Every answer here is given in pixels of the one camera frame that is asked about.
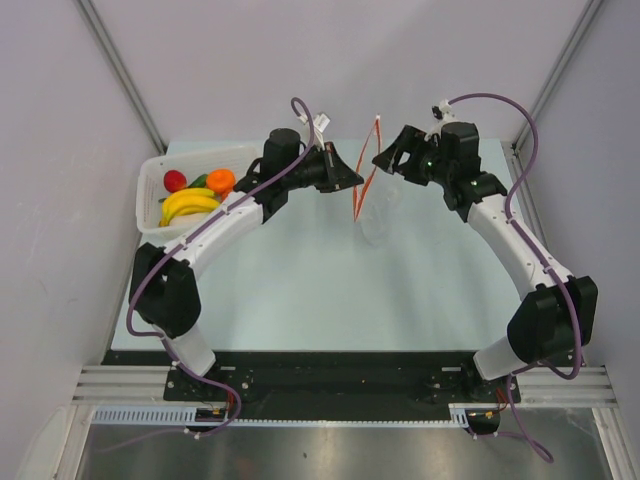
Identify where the white cable duct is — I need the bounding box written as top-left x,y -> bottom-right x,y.
92,406 -> 468,428

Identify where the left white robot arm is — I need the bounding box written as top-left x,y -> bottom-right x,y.
127,128 -> 364,400

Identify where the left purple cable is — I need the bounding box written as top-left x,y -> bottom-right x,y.
125,97 -> 315,454

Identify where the white toy radish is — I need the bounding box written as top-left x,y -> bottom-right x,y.
169,212 -> 207,228

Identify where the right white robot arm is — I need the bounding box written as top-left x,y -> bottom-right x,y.
372,121 -> 598,401

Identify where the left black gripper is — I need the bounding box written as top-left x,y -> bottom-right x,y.
283,142 -> 363,194

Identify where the green toy chili pepper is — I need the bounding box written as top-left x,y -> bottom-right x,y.
187,174 -> 208,188

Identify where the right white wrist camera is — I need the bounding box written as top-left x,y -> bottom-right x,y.
425,99 -> 456,140

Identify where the white plastic basket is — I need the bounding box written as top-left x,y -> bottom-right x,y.
135,145 -> 258,240

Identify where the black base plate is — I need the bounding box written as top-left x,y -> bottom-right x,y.
102,349 -> 521,435

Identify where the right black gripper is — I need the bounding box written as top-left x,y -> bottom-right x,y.
372,125 -> 453,187

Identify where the orange toy tangerine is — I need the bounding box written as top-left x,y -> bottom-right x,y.
206,168 -> 236,200

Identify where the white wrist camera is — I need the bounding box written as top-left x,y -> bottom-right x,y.
425,99 -> 456,140
298,112 -> 331,151

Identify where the clear zip top bag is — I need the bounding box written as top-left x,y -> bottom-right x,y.
352,114 -> 402,247

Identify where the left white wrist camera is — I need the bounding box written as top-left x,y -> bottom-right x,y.
298,112 -> 331,151

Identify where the red toy apple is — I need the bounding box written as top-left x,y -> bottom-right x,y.
163,170 -> 188,194

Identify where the yellow toy banana bunch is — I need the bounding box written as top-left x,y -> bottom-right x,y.
159,188 -> 220,227

